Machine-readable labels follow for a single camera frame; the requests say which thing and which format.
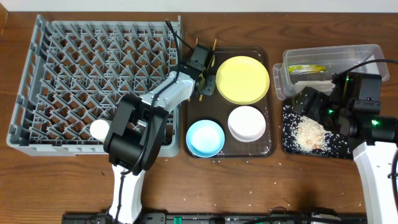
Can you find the yellow round plate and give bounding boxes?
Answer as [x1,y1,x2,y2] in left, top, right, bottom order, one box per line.
[216,56,270,105]

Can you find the dark brown serving tray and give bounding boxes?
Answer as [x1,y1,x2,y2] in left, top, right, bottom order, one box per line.
[183,46,276,158]

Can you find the clear plastic waste bin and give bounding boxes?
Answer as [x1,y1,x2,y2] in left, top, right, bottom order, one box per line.
[273,44,384,100]

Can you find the light blue bowl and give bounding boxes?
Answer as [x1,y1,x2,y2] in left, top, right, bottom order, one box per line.
[185,119,225,158]

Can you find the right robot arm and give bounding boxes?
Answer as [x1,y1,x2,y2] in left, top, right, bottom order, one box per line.
[292,87,397,223]

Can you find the white bowl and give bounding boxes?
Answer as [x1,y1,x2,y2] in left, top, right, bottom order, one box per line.
[228,106,267,142]

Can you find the grey plastic dishwasher rack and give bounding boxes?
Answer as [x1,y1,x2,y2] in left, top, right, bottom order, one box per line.
[6,16,183,156]

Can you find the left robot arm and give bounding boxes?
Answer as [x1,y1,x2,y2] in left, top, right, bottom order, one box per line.
[103,60,209,223]

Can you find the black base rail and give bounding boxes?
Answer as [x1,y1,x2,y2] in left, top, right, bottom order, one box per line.
[60,211,368,224]

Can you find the green orange snack wrapper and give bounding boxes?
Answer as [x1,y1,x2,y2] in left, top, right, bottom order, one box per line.
[289,65,327,75]

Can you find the black waste tray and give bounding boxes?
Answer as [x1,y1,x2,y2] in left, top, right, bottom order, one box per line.
[281,97,358,160]

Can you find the white napkin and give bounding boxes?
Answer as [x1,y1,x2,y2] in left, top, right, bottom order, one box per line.
[294,80,335,95]

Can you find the spilled rice food waste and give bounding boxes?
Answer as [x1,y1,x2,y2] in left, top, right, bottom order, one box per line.
[283,104,352,156]

